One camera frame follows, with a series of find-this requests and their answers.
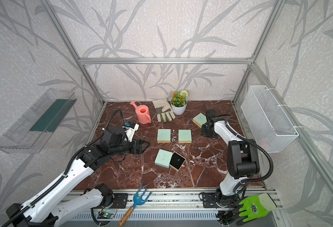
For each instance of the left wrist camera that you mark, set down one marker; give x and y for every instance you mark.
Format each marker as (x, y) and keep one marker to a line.
(130, 129)

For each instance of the grey work gloves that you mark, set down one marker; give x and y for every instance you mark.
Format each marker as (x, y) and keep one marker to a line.
(163, 110)

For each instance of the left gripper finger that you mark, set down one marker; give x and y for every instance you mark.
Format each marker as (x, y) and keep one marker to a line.
(137, 151)
(141, 144)

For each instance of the mint drawer jewelry box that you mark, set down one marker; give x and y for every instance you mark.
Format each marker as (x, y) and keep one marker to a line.
(184, 136)

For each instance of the potted plant white pot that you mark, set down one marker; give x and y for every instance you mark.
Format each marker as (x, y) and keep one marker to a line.
(179, 102)

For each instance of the white wire mesh basket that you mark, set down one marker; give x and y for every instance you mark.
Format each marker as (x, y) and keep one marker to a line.
(268, 122)

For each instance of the small circuit board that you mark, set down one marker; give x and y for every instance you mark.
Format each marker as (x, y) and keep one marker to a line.
(106, 215)

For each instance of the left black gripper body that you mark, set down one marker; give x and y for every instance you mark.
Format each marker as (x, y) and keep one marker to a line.
(124, 146)

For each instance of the pink watering can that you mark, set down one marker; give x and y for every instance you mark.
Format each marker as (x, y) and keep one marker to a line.
(142, 112)

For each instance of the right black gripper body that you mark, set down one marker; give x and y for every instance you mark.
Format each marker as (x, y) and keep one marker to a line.
(204, 131)

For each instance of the blue garden fork wooden handle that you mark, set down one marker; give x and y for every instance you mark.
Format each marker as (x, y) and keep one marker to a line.
(138, 200)

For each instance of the clear plastic wall shelf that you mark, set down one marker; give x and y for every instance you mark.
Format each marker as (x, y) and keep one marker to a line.
(31, 132)

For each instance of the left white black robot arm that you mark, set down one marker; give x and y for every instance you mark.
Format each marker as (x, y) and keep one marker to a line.
(45, 209)

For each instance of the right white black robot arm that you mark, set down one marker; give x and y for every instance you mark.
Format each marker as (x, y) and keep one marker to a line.
(242, 156)

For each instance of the green black garden glove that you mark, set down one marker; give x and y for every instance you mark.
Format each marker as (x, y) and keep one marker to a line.
(251, 208)

